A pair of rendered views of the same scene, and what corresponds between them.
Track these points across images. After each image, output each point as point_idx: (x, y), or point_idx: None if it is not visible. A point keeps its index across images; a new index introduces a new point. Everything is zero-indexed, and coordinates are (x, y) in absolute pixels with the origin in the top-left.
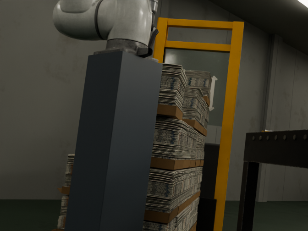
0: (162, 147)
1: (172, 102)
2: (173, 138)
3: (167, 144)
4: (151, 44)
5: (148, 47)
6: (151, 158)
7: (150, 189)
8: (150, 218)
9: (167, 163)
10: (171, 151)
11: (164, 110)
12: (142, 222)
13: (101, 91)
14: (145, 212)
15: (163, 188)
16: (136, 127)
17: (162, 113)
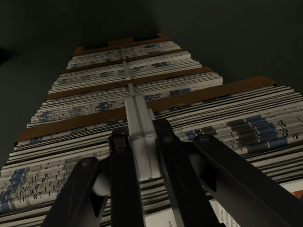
0: (69, 103)
1: (25, 145)
2: (43, 116)
3: (58, 106)
4: (61, 193)
5: (82, 170)
6: (92, 90)
7: (91, 75)
8: (88, 65)
9: (59, 94)
10: (49, 104)
11: (53, 127)
12: None
13: None
14: (95, 65)
15: (69, 81)
16: None
17: (59, 121)
